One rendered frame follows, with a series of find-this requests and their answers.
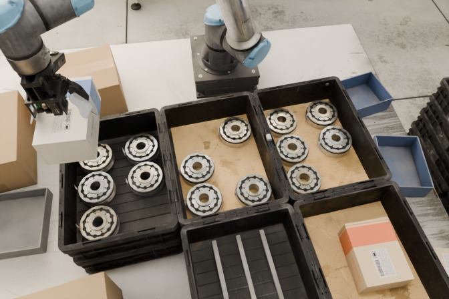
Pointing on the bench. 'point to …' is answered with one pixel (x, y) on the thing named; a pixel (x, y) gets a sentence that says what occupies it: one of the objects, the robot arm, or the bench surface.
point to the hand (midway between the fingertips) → (67, 115)
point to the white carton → (69, 131)
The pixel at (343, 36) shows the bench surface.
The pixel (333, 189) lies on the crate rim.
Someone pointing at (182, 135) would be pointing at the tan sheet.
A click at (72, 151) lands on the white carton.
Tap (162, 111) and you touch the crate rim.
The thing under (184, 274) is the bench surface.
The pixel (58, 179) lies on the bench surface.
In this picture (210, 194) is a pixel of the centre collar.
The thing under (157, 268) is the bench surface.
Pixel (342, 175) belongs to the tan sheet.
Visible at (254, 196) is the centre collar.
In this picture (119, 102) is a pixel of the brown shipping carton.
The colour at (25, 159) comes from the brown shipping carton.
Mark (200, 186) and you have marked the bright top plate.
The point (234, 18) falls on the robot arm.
